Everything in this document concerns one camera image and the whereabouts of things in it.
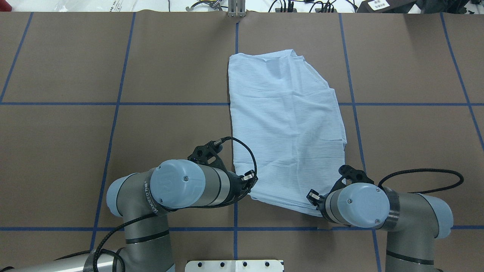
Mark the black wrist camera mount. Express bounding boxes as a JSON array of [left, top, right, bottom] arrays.
[[330, 165, 375, 193], [187, 139, 227, 171]]

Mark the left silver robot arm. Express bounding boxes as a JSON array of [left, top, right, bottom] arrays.
[[3, 159, 258, 272]]

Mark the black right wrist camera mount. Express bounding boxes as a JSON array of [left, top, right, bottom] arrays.
[[330, 165, 375, 193]]

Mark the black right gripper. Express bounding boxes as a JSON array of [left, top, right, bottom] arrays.
[[306, 189, 332, 220]]

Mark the white camera mast base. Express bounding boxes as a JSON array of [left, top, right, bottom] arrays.
[[184, 260, 285, 272]]

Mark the light blue button-up shirt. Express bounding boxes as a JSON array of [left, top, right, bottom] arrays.
[[228, 49, 347, 217]]

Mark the aluminium frame post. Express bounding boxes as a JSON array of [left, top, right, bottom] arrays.
[[228, 0, 247, 18]]

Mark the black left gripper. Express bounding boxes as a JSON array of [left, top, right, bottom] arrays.
[[229, 170, 259, 199]]

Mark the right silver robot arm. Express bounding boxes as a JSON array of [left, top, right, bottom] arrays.
[[307, 182, 454, 272]]

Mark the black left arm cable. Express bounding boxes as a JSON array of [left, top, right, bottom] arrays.
[[53, 136, 258, 272]]

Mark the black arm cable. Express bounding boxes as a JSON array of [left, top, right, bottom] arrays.
[[377, 168, 465, 195], [53, 136, 258, 272]]

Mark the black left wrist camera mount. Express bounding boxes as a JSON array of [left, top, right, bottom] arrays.
[[187, 139, 227, 171]]

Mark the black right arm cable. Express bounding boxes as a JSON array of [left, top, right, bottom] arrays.
[[377, 168, 465, 195]]

